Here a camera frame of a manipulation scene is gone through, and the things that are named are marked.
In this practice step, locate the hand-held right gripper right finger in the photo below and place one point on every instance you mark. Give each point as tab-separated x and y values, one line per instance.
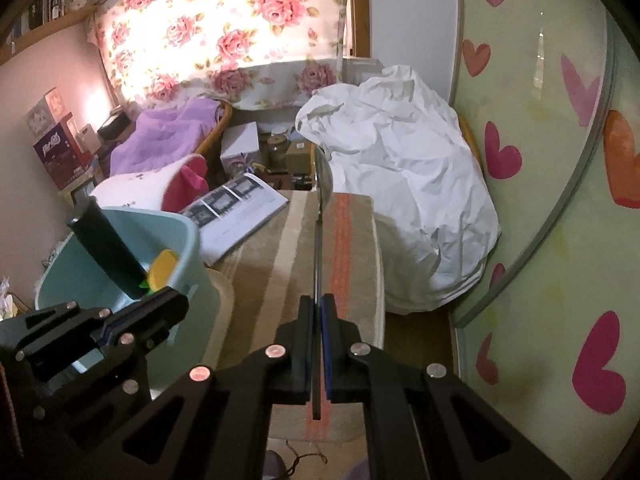
327	345

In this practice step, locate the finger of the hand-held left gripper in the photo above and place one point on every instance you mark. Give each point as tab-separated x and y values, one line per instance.
160	310
60	330

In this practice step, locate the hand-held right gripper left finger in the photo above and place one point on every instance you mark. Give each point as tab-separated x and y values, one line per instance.
305	350

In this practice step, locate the yellow carrot toy box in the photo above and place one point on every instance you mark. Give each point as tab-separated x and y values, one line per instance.
165	267

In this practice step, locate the light blue plastic basin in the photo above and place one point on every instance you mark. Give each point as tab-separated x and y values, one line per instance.
75	270

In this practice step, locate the black thermos bottle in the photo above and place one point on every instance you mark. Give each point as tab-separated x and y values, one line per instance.
107	245

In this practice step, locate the metal spoon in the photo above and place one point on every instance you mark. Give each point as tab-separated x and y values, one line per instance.
323	180

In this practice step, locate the small white container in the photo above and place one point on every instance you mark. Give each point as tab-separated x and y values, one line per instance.
87	139

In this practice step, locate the striped beige table mat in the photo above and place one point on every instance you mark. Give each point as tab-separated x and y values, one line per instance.
280	270

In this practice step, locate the open printed booklet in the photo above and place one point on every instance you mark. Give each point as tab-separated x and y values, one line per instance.
240	215

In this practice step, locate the white rolled pillow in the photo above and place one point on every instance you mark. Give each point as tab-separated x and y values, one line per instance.
135	185

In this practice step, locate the pink plush fabric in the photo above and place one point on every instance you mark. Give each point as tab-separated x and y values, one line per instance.
187	185

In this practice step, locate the black framed screen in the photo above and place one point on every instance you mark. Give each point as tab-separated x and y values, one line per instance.
84	191

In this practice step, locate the purple printed box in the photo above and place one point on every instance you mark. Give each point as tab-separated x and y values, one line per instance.
60	155

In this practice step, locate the white crumpled sheet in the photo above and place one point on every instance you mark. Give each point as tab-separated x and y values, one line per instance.
400	185

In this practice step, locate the purple towel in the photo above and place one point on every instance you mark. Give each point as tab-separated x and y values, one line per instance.
165	130

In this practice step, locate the white cardboard box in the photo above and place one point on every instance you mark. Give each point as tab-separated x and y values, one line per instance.
240	145

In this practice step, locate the brown cardboard box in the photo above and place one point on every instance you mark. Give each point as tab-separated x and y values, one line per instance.
300	157

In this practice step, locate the black box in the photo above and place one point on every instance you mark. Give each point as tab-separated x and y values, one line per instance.
115	125

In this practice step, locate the glass jar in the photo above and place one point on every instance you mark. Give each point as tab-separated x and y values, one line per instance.
278	152

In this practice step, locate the white cartoon box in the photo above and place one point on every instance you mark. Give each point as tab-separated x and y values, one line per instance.
45	110

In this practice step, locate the heart-patterned sliding door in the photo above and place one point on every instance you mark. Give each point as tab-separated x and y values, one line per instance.
540	185

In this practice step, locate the rose print blanket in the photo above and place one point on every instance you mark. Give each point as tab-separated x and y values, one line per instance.
225	20

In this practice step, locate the small white figurine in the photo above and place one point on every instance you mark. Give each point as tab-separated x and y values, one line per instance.
78	3

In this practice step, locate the row of books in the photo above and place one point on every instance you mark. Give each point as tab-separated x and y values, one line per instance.
40	10

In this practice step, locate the rattan chair frame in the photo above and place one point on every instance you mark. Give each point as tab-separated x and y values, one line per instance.
217	130

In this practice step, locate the wooden wall shelf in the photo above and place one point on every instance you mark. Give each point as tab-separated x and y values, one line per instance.
45	30

